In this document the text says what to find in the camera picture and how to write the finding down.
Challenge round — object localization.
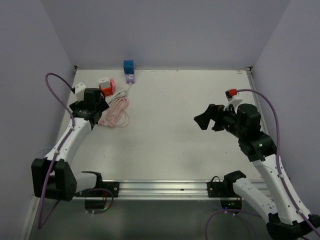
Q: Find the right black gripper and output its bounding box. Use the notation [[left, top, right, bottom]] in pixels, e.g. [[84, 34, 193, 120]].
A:
[[194, 103, 246, 138]]

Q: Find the pink power strip cord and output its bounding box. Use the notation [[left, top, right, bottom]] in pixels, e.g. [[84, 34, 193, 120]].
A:
[[97, 97, 131, 128]]

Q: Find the white power strip cord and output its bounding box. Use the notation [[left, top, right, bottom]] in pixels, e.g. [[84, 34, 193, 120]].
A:
[[107, 83, 133, 102]]

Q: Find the blue cube socket adapter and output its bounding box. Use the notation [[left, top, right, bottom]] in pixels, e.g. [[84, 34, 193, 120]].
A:
[[123, 60, 135, 75]]

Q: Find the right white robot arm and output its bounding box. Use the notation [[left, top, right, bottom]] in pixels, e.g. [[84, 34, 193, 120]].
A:
[[194, 103, 320, 240]]

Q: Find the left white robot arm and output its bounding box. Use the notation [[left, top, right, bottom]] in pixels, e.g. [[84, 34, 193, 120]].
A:
[[31, 88, 109, 201]]

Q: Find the orange cube socket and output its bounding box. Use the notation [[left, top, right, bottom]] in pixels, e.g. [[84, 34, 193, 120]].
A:
[[99, 84, 114, 97]]

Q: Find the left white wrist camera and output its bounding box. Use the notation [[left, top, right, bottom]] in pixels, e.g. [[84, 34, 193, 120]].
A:
[[74, 81, 87, 102]]

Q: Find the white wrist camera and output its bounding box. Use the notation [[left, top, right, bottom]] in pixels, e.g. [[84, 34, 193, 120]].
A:
[[74, 81, 87, 102], [223, 88, 243, 111]]

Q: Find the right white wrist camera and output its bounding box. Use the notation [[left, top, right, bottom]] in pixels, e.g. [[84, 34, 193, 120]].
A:
[[223, 88, 243, 111]]

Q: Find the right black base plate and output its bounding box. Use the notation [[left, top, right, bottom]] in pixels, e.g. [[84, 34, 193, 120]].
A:
[[206, 175, 239, 198]]

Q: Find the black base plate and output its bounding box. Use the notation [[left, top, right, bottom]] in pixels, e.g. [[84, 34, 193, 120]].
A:
[[206, 175, 239, 198], [75, 181, 120, 198]]

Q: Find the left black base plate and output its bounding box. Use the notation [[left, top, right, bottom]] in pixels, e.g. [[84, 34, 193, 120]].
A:
[[75, 181, 120, 198]]

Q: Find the aluminium mounting rail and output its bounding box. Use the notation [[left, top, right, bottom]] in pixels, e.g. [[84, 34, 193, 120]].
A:
[[18, 179, 276, 240]]

